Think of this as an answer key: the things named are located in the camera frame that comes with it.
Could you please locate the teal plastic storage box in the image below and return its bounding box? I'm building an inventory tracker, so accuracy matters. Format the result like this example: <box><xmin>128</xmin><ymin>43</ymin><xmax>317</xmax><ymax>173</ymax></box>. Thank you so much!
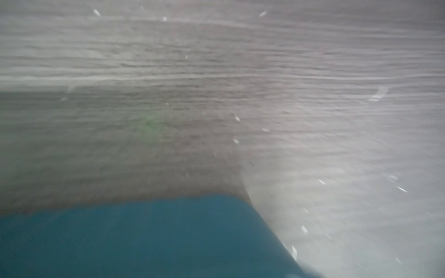
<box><xmin>1</xmin><ymin>195</ymin><xmax>307</xmax><ymax>278</ymax></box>

